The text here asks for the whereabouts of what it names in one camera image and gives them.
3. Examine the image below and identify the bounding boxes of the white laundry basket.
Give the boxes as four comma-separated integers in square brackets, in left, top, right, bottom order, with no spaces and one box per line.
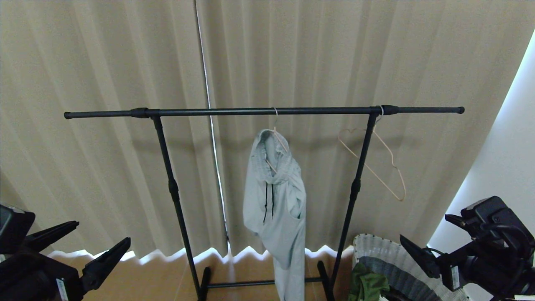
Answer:
[352,233,473,301]

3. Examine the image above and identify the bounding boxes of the pink clothes hanger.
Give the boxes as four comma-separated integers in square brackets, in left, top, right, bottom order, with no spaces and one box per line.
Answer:
[265,107,290,175]
[338,107,407,202]

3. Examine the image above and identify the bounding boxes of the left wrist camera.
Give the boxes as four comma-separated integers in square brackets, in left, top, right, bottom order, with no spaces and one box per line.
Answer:
[0,204,36,255]

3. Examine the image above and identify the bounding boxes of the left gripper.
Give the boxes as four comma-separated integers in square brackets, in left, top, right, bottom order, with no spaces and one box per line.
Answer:
[0,221,131,301]

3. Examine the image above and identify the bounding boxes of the beige curtain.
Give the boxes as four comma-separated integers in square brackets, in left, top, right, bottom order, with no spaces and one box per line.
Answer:
[0,0,535,258]

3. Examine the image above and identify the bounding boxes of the green garment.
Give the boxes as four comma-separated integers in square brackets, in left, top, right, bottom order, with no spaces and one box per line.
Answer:
[348,263,390,301]

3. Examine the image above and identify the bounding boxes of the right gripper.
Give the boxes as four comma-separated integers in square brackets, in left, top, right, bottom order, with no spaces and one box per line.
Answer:
[400,214,506,293]

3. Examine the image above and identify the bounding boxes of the black clothes rack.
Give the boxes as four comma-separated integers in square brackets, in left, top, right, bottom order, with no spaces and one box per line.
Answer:
[64,105,465,301]

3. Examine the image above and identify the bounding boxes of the pale grey shorts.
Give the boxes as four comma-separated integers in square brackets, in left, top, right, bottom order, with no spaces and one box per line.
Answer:
[243,129,307,301]

